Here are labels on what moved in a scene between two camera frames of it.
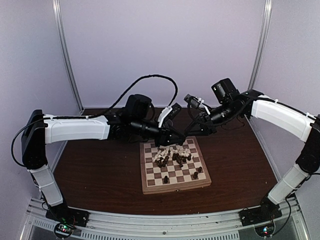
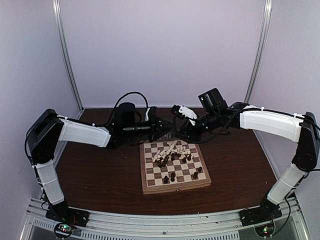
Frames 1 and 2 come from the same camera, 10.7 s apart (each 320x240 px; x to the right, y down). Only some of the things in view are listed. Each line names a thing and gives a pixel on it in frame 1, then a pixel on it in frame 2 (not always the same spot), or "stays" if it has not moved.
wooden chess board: [173, 169] stays
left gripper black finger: [175, 137] to [165, 126]
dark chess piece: [199, 170] stays
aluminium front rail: [211, 226] stays
